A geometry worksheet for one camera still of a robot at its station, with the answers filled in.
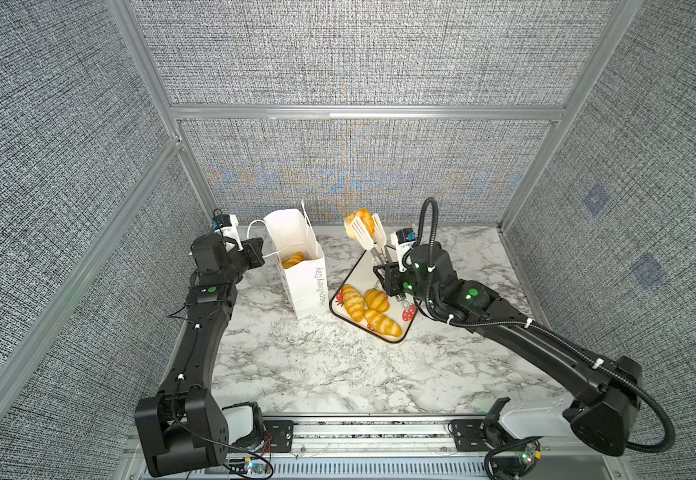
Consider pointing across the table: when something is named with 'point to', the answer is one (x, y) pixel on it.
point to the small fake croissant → (377, 300)
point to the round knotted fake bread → (366, 218)
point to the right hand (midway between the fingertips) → (379, 265)
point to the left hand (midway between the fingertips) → (262, 239)
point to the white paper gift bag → (290, 231)
